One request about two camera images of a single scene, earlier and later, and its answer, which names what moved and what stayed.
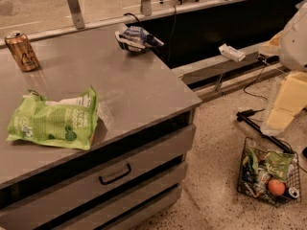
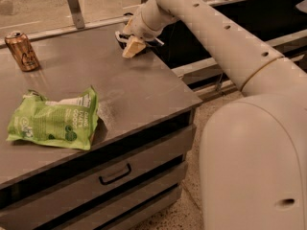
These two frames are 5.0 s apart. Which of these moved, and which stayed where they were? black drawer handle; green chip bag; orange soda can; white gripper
Moved: white gripper
Stayed: black drawer handle; green chip bag; orange soda can
